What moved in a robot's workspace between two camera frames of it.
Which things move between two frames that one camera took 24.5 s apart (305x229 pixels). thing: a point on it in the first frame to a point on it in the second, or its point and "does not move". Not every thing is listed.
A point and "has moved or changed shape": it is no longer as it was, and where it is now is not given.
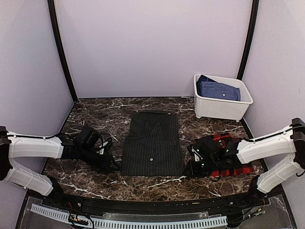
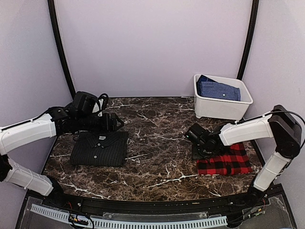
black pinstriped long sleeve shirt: [152, 146] has moved or changed shape
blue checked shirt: [208, 87] does not move
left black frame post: [52, 7] does not move
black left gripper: [105, 165] to [112, 126]
